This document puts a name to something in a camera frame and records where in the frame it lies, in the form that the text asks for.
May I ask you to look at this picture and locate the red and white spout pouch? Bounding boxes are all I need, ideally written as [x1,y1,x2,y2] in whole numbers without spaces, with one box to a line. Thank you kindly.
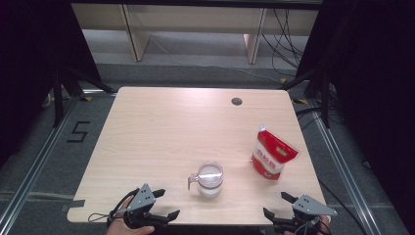
[251,123,300,181]

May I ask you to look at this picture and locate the clear glass jar with lid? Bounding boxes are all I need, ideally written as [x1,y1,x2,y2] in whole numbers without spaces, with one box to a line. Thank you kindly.
[187,160,225,199]

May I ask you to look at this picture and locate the black metal stand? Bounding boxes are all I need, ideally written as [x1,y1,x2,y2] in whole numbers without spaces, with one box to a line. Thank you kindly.
[279,67,332,129]
[52,65,117,129]

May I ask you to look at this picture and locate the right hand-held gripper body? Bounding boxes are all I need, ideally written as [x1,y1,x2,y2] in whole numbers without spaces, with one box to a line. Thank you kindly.
[273,194,339,235]

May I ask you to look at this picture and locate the person's left hand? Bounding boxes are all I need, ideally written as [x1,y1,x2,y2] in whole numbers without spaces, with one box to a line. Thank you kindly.
[106,195,156,235]

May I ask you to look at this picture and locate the light wooden shelf unit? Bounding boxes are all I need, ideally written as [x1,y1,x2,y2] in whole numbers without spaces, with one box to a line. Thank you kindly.
[70,3,320,66]

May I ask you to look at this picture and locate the dark curtain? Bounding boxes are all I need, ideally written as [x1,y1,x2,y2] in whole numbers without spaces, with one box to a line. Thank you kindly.
[0,0,103,169]
[295,0,415,229]

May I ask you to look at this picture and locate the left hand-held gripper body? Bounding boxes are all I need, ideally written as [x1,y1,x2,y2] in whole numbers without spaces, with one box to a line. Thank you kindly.
[122,183,170,229]

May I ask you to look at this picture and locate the long black floor cable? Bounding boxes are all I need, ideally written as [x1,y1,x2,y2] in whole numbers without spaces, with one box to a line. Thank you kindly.
[317,179,370,235]

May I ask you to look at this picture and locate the thin grey cord loop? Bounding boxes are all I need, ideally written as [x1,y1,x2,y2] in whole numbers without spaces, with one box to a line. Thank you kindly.
[87,212,111,223]

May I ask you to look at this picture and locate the aluminium floor rail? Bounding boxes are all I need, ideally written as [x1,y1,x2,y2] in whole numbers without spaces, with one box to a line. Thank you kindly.
[0,94,81,226]
[307,99,380,235]

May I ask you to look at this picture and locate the black wrist strap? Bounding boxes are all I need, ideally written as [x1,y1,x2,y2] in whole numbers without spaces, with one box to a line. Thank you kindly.
[106,188,141,228]
[293,216,331,235]

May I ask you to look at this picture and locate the short aluminium cross rail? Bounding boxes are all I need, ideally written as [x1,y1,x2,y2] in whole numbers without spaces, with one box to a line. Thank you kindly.
[77,88,118,98]

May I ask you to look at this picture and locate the person's right hand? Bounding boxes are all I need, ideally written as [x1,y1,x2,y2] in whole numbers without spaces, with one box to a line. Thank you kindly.
[317,214,332,235]

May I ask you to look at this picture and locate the grey tape strip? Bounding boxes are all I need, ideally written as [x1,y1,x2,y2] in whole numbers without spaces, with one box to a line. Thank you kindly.
[60,199,86,212]

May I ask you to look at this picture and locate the black floor cables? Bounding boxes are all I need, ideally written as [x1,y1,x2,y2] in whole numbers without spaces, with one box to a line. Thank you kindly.
[295,106,344,131]

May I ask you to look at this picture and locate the bundle of black cables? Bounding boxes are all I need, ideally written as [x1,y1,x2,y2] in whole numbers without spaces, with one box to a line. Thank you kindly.
[261,9,306,77]

